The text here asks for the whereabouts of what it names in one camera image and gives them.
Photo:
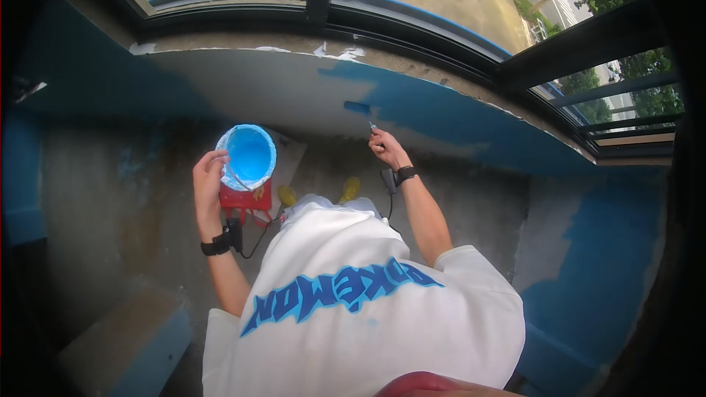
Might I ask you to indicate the person's left hand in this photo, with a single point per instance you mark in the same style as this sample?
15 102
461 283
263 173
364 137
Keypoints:
208 193

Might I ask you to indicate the person's right hand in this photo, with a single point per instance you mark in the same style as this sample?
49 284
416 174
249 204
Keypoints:
390 151

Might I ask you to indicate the person's left thumb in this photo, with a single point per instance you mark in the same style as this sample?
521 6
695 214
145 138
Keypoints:
219 157

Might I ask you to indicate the person's right fingers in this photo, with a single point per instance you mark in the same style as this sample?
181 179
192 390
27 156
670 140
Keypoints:
377 139

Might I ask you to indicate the bucket of blue paint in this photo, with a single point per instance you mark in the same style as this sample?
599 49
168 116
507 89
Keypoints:
249 155

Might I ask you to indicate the blue paint roller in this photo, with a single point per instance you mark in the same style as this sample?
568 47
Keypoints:
357 107

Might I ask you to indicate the black wrist band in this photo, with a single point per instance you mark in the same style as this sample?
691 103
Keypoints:
220 243
405 172

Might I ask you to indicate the red plastic stool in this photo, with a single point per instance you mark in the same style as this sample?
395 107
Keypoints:
245 198

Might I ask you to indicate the person's legs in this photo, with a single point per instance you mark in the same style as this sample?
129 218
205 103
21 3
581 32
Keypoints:
349 189

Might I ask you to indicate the black framed window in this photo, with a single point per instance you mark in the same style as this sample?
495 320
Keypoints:
419 27

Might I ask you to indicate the person's body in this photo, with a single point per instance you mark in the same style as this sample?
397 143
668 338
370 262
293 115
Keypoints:
353 342

